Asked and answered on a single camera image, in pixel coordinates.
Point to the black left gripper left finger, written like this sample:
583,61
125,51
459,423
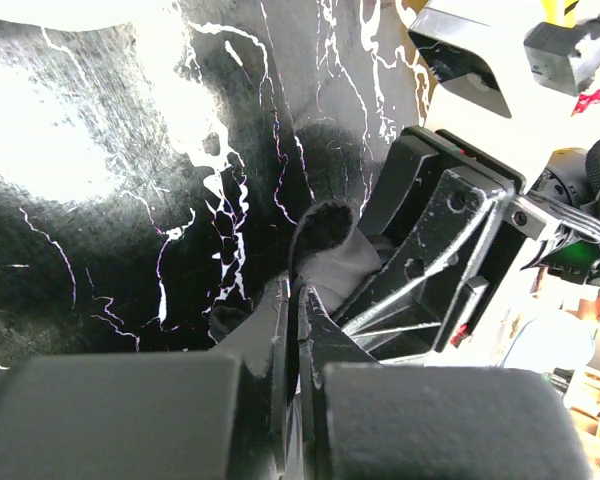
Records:
215,414

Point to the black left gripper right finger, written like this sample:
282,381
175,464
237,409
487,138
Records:
365,420

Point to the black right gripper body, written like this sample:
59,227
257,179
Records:
555,225

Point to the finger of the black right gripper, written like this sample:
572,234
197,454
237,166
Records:
399,312
404,186

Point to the black bra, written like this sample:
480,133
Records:
331,255

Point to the red garment in bin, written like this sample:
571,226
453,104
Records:
585,100

